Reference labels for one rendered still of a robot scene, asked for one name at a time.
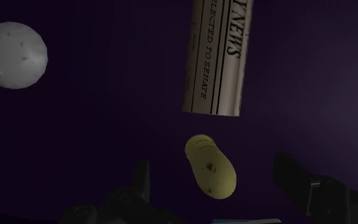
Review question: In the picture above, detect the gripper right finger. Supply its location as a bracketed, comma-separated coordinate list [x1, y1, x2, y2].
[272, 151, 358, 224]

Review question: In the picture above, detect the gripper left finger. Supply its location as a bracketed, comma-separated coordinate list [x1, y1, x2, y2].
[59, 159, 179, 224]

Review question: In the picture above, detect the yellow potato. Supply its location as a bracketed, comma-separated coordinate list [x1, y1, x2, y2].
[184, 134, 237, 200]

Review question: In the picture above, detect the rolled newspaper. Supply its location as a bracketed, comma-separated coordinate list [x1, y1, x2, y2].
[182, 0, 254, 117]

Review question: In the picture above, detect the white round lumpy ball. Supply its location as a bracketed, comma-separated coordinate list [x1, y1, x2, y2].
[0, 21, 49, 90]

